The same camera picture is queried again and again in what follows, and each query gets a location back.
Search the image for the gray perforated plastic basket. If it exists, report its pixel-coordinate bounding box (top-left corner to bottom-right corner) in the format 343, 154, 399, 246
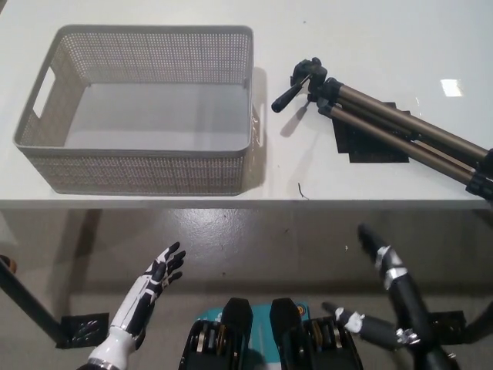
12, 25, 267, 196

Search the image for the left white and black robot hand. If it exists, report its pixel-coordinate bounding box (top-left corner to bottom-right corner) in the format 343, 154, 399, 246
109, 241, 186, 335

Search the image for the black tape patch on desk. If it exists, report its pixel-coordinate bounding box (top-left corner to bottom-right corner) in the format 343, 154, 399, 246
333, 102, 411, 165

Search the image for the bronze and black camera tripod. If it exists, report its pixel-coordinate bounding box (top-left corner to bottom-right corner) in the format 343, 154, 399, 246
270, 56, 493, 211

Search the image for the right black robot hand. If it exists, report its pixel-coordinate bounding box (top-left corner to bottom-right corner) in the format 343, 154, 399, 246
321, 222, 465, 370

